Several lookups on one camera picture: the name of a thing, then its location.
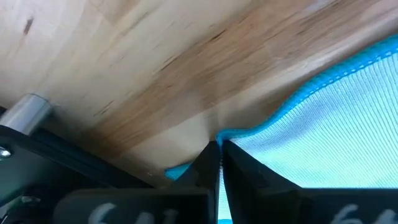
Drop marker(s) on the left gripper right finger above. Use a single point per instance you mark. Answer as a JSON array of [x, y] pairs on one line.
[[280, 202]]

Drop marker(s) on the light blue microfiber towel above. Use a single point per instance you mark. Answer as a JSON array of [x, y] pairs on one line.
[[342, 124]]

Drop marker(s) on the short silver metal post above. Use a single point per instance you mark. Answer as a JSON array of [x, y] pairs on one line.
[[26, 113]]

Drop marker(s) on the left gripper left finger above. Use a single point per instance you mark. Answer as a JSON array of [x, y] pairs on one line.
[[155, 205]]

